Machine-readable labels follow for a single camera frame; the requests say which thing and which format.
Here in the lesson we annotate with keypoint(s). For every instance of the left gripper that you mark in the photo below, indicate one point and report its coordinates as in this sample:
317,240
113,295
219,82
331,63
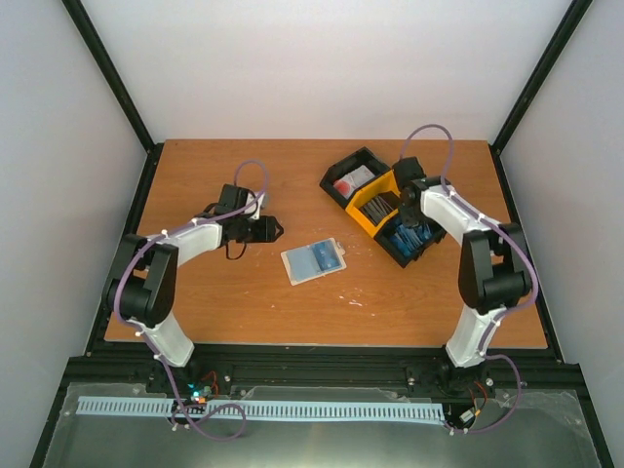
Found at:
266,232

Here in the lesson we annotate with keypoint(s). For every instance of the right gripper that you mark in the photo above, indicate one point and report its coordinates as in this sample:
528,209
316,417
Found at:
409,222

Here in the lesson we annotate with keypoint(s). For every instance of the beige card holder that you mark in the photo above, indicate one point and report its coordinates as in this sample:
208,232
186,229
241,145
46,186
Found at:
301,265

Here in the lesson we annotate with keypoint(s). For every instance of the blue VIP card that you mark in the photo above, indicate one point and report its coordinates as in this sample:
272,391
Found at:
326,255

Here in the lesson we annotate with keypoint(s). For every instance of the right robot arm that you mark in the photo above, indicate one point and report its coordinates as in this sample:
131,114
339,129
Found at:
494,272

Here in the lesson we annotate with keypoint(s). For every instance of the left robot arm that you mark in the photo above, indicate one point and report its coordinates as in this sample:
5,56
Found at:
141,285

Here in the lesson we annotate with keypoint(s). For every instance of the blue cards stack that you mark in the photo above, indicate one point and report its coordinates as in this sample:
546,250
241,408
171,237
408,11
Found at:
409,241

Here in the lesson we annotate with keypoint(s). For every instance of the black bin with blue cards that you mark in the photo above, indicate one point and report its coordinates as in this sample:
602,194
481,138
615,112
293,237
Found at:
382,238

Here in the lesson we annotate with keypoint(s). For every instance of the dark grey cards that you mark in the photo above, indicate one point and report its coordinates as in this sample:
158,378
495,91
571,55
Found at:
379,207

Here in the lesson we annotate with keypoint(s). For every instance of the red white cards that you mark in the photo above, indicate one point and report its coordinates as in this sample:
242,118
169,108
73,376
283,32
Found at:
349,183

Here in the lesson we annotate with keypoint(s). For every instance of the yellow bin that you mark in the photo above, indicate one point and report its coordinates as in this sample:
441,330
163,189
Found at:
385,183

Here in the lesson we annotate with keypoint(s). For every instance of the small electronics board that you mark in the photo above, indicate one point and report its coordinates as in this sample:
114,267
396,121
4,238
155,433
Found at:
202,392

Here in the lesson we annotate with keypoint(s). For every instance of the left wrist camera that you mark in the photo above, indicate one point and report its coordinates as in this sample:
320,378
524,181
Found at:
257,203

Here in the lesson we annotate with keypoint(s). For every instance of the black aluminium rail base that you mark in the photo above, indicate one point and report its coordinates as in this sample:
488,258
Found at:
414,372

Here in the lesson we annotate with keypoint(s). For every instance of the light blue cable duct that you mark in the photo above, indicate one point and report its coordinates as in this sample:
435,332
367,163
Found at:
274,411

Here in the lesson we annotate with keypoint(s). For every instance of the right black frame post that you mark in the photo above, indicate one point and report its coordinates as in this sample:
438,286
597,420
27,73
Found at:
571,19

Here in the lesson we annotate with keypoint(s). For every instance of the black frame post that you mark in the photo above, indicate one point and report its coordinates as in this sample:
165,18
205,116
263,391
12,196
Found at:
89,34
571,19

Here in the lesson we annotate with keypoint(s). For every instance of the left black frame post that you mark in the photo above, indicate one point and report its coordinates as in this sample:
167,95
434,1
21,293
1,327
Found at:
89,34

